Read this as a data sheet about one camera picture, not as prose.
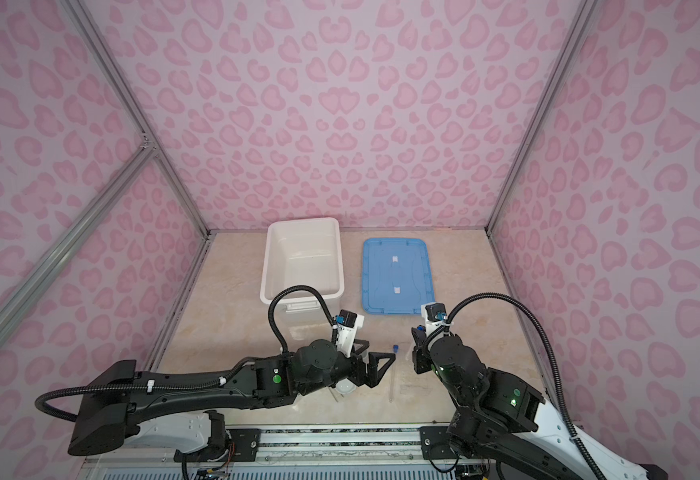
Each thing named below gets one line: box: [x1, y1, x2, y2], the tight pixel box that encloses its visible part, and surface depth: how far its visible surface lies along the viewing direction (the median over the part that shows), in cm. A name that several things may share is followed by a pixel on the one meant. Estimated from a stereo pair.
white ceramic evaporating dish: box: [336, 378, 357, 394], surface depth 62 cm
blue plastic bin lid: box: [362, 238, 435, 316], surface depth 108 cm
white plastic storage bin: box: [260, 217, 344, 328], surface depth 105 cm
